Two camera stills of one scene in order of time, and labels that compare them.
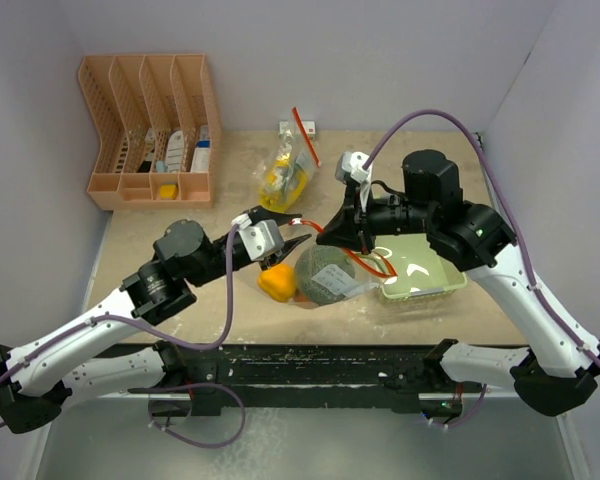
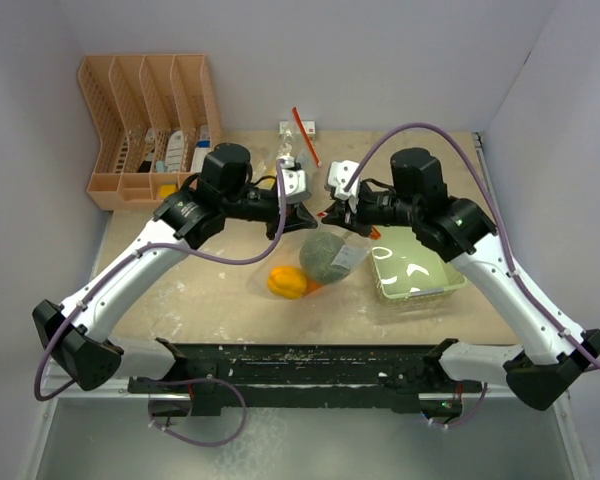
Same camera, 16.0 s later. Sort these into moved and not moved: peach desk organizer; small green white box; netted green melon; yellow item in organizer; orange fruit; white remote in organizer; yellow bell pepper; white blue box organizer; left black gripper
Moved: netted green melon; yellow bell pepper; orange fruit; left black gripper
Not moved: white blue box organizer; peach desk organizer; white remote in organizer; yellow item in organizer; small green white box
